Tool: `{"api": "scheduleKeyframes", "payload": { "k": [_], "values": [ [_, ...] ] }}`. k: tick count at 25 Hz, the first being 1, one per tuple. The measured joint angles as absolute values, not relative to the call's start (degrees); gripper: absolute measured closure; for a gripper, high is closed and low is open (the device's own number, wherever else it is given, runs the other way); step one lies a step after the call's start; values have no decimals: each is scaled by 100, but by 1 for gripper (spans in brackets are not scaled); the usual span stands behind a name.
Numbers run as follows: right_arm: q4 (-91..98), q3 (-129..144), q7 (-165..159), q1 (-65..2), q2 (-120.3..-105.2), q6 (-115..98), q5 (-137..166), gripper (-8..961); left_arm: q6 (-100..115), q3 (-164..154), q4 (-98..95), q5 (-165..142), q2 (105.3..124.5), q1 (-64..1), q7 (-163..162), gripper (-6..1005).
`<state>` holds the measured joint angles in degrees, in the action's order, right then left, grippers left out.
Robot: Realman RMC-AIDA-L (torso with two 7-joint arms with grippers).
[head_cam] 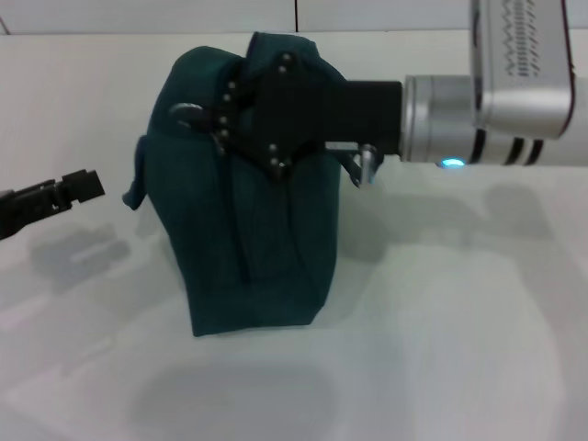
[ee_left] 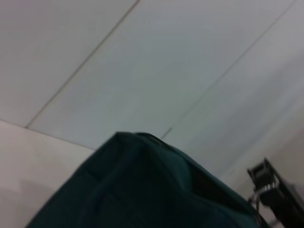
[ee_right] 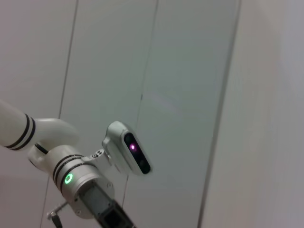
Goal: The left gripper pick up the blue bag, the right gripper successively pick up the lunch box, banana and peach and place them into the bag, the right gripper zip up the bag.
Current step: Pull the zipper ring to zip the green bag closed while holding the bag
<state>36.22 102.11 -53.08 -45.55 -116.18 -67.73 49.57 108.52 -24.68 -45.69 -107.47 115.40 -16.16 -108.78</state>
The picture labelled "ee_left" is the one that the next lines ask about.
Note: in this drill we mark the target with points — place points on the dark teal lunch bag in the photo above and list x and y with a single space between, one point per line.
142 190

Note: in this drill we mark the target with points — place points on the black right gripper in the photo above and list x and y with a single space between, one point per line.
289 204

